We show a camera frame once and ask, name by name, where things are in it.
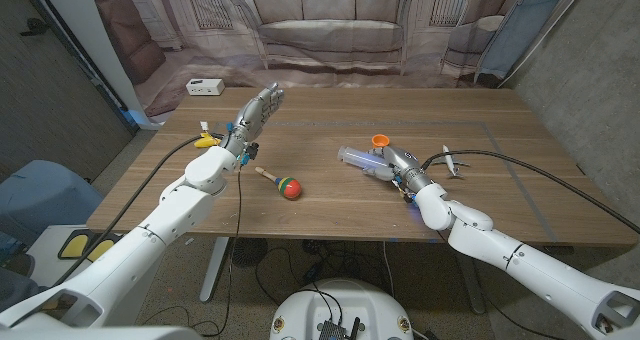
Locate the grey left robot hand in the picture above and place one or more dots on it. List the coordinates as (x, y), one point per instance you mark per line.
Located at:
(252, 120)

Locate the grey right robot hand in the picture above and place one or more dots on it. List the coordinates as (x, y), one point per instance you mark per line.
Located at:
(405, 165)

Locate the large clear plastic syringe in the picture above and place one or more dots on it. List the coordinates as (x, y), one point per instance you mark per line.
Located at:
(355, 156)

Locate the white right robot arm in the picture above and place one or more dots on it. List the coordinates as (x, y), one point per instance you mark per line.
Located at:
(525, 265)

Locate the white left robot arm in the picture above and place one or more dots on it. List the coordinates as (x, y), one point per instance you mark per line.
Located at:
(150, 235)

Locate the small orange cup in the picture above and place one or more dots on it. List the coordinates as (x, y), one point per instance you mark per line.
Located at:
(380, 140)

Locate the yellow toy banana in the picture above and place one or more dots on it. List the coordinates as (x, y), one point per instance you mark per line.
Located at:
(205, 141)

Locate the colourful wooden maraca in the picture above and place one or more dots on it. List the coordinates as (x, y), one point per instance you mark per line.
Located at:
(290, 187)

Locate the white power strip box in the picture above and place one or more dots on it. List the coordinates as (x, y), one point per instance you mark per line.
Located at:
(204, 86)

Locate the printed living room backdrop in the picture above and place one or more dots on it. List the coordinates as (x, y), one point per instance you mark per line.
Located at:
(325, 30)

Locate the round black floor fan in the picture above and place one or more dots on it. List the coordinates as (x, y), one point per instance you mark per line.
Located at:
(248, 252)

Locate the white table leg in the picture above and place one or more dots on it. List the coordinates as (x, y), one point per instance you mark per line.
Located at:
(214, 275)
(472, 285)

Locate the black power adapter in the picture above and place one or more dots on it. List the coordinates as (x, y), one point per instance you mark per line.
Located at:
(312, 272)

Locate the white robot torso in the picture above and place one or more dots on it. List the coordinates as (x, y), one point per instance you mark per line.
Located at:
(345, 305)

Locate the black electronics module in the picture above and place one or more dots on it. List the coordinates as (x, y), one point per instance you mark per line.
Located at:
(332, 331)

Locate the yellow black foot pedal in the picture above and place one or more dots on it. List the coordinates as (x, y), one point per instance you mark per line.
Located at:
(80, 245)

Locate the blue padded seat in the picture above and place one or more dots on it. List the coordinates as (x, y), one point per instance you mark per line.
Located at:
(45, 190)

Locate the white floor platform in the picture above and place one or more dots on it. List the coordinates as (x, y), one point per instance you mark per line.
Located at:
(50, 237)

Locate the person in blue jeans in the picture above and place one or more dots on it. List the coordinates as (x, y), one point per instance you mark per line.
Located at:
(12, 285)

